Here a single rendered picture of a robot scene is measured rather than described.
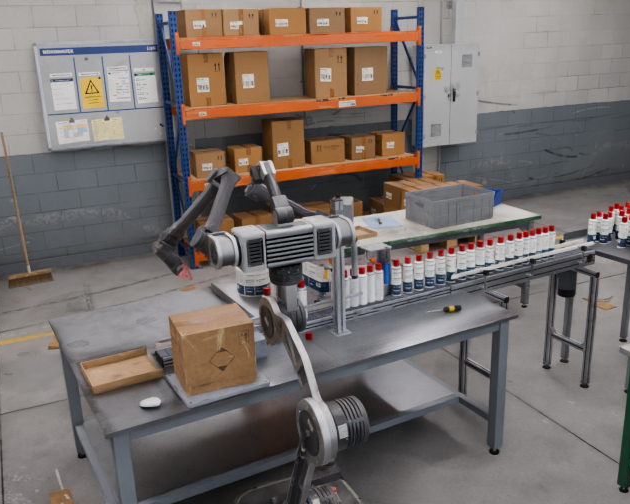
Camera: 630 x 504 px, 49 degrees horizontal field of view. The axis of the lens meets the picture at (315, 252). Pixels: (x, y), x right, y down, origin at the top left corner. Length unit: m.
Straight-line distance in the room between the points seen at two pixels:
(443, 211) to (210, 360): 2.90
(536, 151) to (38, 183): 6.52
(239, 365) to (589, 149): 8.61
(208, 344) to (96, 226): 5.00
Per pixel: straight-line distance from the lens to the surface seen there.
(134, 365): 3.25
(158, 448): 3.78
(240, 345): 2.85
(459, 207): 5.39
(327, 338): 3.35
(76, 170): 7.56
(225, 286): 3.96
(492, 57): 9.52
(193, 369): 2.84
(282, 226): 2.67
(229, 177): 2.98
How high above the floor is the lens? 2.22
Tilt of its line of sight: 17 degrees down
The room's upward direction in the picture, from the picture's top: 2 degrees counter-clockwise
